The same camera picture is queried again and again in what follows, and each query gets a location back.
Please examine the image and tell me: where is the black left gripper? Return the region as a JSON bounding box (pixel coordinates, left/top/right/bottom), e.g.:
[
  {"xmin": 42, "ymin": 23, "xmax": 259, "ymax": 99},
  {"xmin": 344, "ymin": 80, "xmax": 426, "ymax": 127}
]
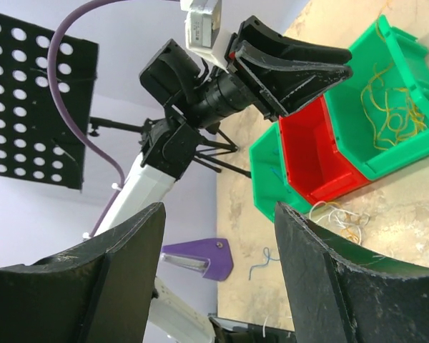
[{"xmin": 196, "ymin": 16, "xmax": 353, "ymax": 121}]

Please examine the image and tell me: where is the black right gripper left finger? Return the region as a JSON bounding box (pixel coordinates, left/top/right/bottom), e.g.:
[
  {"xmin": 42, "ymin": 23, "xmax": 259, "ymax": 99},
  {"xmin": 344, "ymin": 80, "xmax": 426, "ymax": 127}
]
[{"xmin": 0, "ymin": 203, "xmax": 166, "ymax": 342}]

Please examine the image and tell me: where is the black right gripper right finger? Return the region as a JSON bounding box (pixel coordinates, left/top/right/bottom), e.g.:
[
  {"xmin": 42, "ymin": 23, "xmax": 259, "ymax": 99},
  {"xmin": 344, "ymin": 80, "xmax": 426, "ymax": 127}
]
[{"xmin": 275, "ymin": 202, "xmax": 429, "ymax": 342}]

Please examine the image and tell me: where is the yellow wire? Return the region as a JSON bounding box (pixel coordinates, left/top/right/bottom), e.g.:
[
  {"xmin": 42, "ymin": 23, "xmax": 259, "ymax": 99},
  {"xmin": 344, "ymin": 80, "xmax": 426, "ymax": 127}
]
[{"xmin": 359, "ymin": 17, "xmax": 428, "ymax": 151}]

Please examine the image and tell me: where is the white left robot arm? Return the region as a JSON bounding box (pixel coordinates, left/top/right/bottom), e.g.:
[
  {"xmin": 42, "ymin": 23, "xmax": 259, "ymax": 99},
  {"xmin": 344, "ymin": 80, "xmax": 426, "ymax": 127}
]
[{"xmin": 92, "ymin": 16, "xmax": 352, "ymax": 242}]

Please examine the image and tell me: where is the purple stand device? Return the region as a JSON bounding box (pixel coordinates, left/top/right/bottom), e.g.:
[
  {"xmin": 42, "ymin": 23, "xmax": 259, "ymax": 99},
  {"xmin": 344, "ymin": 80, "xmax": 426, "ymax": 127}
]
[{"xmin": 160, "ymin": 238, "xmax": 234, "ymax": 282}]

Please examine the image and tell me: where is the red plastic bin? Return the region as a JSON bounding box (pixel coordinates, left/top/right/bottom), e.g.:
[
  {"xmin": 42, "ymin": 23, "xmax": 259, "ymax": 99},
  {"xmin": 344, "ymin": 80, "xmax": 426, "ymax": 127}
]
[{"xmin": 278, "ymin": 96, "xmax": 370, "ymax": 205}]

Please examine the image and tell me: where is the left green plastic bin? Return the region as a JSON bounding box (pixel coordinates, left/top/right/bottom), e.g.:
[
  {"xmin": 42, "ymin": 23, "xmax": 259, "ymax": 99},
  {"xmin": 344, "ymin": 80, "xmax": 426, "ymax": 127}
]
[{"xmin": 249, "ymin": 123, "xmax": 312, "ymax": 221}]

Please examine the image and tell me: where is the green plastic bin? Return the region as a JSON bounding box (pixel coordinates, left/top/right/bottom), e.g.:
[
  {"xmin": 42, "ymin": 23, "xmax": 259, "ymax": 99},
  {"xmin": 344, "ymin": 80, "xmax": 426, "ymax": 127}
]
[
  {"xmin": 249, "ymin": 123, "xmax": 312, "ymax": 221},
  {"xmin": 325, "ymin": 15, "xmax": 429, "ymax": 180}
]

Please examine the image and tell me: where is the right green plastic bin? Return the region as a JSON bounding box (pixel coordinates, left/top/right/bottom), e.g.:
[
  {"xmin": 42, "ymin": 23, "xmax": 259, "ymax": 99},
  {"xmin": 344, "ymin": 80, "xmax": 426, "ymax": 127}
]
[{"xmin": 325, "ymin": 15, "xmax": 429, "ymax": 180}]

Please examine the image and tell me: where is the black music stand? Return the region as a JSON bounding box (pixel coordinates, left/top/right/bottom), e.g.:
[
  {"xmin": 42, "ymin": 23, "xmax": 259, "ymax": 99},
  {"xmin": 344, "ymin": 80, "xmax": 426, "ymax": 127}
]
[{"xmin": 0, "ymin": 9, "xmax": 253, "ymax": 192}]

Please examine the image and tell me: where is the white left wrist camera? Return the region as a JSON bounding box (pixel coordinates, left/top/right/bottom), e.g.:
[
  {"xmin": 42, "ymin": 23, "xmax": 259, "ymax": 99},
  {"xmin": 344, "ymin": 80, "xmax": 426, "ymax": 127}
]
[{"xmin": 179, "ymin": 0, "xmax": 228, "ymax": 70}]

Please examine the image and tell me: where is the blue grey wire clump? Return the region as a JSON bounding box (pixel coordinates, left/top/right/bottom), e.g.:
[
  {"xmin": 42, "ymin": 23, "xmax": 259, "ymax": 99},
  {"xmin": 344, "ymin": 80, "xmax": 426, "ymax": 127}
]
[{"xmin": 248, "ymin": 247, "xmax": 280, "ymax": 281}]

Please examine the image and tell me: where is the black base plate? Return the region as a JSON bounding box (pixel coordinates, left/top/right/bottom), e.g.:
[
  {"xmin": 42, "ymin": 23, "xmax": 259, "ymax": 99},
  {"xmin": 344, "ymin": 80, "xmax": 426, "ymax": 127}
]
[{"xmin": 209, "ymin": 317, "xmax": 297, "ymax": 343}]

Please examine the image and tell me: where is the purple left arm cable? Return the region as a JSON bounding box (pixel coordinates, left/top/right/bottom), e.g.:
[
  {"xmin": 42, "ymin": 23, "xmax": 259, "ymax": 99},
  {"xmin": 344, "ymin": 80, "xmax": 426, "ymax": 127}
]
[{"xmin": 46, "ymin": 0, "xmax": 182, "ymax": 237}]

